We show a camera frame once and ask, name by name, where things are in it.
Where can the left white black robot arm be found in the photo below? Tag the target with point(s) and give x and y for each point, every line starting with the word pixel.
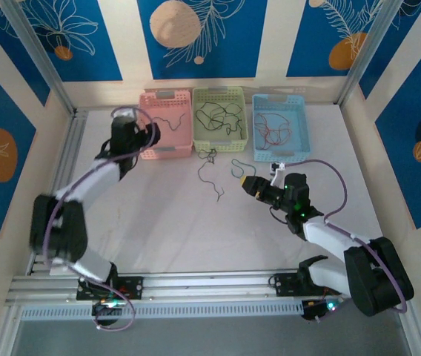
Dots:
pixel 95 181

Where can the pink perforated plastic basket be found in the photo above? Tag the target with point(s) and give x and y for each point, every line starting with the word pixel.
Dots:
pixel 169 137

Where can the green perforated plastic basket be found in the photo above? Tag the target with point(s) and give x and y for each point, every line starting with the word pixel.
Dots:
pixel 218 139

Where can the blue perforated plastic basket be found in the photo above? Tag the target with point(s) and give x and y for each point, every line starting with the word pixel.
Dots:
pixel 299 126

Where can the controller board with green light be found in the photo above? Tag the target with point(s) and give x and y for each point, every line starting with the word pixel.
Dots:
pixel 316 308
pixel 108 306

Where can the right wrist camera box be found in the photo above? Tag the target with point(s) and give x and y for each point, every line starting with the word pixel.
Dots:
pixel 279 174

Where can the aluminium frame rail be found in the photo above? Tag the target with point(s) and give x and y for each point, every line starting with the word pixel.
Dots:
pixel 418 333
pixel 6 330
pixel 69 148

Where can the long aluminium base rail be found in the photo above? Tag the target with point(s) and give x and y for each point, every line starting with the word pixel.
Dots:
pixel 203 283

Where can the aluminium frame post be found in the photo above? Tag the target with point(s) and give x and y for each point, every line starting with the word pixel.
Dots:
pixel 375 44
pixel 40 55

